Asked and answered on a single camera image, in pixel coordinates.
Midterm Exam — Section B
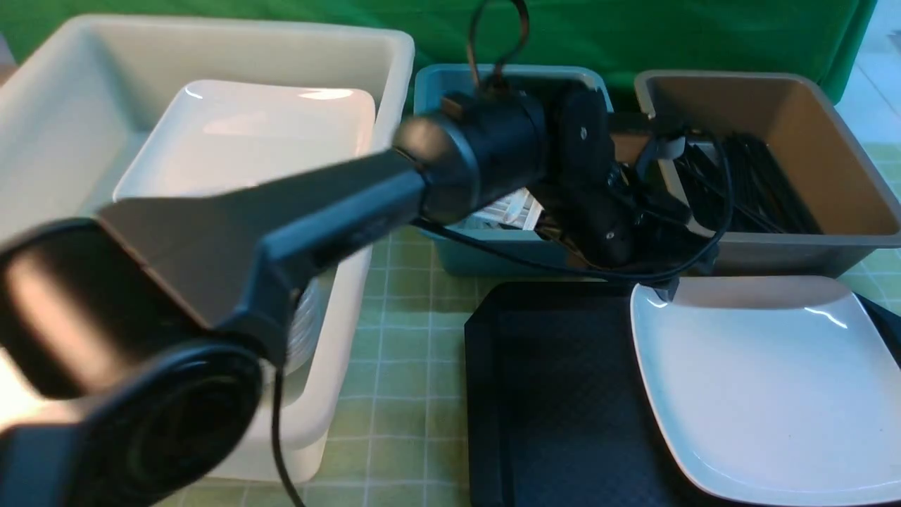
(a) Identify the teal plastic bin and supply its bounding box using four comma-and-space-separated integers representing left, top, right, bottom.
414, 63, 614, 278

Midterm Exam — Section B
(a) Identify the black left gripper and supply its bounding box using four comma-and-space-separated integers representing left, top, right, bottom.
535, 84, 719, 301

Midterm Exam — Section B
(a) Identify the black serving tray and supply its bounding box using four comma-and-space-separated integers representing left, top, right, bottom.
465, 280, 901, 507

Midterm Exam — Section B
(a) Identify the stack of white square plates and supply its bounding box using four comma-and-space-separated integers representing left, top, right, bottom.
113, 80, 376, 201

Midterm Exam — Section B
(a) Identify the pile of black chopsticks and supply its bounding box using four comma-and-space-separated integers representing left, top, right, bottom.
674, 132, 823, 235

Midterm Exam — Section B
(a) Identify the brown plastic bin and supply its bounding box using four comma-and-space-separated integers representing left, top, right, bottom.
634, 70, 899, 278

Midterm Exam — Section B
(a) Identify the large white square plate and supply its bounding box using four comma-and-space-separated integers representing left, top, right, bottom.
630, 276, 900, 506

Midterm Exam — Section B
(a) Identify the stack of white bowls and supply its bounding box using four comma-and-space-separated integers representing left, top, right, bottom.
284, 278, 327, 375

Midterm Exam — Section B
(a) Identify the green backdrop cloth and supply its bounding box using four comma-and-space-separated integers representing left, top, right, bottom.
2, 1, 876, 111

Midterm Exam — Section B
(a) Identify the large white plastic tub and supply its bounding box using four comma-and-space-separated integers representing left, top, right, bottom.
2, 14, 415, 484

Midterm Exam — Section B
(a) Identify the pile of white spoons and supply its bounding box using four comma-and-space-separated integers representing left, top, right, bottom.
460, 187, 543, 231

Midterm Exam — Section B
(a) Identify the green checkered tablecloth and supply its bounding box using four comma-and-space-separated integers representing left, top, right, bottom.
155, 135, 901, 507

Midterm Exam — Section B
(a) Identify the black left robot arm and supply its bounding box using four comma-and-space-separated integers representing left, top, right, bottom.
2, 81, 733, 506

